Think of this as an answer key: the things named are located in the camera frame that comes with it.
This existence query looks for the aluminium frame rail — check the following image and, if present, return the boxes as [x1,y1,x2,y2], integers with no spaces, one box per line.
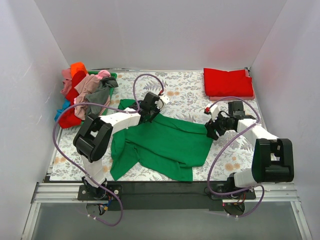
[22,182,312,240]

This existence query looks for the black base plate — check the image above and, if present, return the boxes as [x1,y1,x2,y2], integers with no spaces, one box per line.
[77,181,256,212]

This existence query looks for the crumpled red t shirt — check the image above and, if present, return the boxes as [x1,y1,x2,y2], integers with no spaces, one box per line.
[58,71,87,129]

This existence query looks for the folded red t shirt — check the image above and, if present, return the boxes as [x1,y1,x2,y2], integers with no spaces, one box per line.
[203,67,254,98]

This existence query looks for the floral patterned table mat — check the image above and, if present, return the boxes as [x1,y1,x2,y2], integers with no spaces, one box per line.
[49,71,254,182]

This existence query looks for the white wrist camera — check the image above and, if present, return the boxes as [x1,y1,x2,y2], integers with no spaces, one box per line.
[204,104,220,122]
[157,93,170,110]

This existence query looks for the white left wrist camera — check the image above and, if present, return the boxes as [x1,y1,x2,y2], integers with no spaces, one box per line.
[157,93,170,110]

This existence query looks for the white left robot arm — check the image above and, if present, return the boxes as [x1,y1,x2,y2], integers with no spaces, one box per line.
[73,92,170,200]

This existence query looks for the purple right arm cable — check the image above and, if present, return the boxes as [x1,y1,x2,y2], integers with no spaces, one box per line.
[206,96,265,218]

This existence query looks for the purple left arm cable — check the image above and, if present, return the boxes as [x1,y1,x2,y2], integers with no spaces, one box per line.
[52,73,166,227]

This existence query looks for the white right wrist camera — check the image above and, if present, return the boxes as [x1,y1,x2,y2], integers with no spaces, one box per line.
[204,104,220,122]

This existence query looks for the green laundry basket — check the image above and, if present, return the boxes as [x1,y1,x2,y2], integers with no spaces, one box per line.
[74,70,119,121]

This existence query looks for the green t shirt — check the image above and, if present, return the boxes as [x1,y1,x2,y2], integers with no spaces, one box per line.
[110,113,213,182]

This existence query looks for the orange t shirt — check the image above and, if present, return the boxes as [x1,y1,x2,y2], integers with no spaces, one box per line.
[70,62,88,77]

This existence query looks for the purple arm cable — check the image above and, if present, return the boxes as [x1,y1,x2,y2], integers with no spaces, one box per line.
[206,96,265,218]
[52,73,166,227]

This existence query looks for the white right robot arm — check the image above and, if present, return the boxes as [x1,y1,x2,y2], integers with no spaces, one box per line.
[204,97,295,199]

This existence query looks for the grey t shirt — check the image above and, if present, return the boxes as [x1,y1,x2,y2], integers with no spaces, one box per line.
[85,76,119,116]

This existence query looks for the blue t shirt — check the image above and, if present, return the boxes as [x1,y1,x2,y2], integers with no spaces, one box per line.
[54,98,71,124]

